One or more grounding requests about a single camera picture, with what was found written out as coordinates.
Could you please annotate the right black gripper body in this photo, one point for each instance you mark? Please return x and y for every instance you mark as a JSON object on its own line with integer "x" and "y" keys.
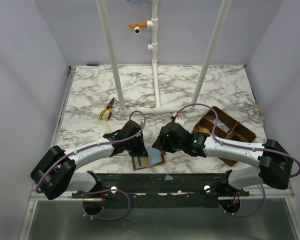
{"x": 159, "y": 143}

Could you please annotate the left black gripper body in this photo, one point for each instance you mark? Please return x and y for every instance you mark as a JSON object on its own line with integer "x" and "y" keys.
{"x": 139, "y": 146}

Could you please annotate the brown leather card holder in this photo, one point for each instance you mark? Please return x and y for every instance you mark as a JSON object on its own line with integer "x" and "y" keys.
{"x": 154, "y": 158}

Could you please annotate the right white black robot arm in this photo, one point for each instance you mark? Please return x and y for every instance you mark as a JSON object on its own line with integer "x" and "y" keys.
{"x": 268, "y": 163}

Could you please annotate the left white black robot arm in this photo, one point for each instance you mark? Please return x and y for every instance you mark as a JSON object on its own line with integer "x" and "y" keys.
{"x": 56, "y": 172}

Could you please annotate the gold card in tray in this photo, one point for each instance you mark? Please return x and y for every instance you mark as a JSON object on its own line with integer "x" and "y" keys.
{"x": 204, "y": 130}

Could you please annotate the grey card in tray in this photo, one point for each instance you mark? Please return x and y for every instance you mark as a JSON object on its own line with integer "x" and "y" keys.
{"x": 223, "y": 126}

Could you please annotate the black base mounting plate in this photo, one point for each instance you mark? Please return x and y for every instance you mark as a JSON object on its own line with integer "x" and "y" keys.
{"x": 160, "y": 190}

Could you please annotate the brown woven divided tray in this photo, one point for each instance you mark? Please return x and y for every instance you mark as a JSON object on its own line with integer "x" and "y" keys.
{"x": 238, "y": 131}

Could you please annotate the blue white small ball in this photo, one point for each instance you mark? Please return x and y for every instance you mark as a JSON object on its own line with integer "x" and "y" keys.
{"x": 137, "y": 30}

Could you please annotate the orange pipe hook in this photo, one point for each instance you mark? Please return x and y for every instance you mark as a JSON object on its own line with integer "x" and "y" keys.
{"x": 148, "y": 24}

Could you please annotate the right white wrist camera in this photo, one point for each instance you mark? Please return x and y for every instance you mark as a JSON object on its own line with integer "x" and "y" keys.
{"x": 177, "y": 120}

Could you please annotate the yellow handled pliers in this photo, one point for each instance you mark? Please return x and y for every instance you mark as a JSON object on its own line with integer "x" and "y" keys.
{"x": 108, "y": 108}

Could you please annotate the aluminium rail frame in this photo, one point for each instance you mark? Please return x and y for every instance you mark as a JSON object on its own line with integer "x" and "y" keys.
{"x": 52, "y": 152}

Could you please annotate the white PVC pipe frame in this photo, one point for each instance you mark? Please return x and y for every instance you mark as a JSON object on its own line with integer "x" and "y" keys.
{"x": 153, "y": 48}

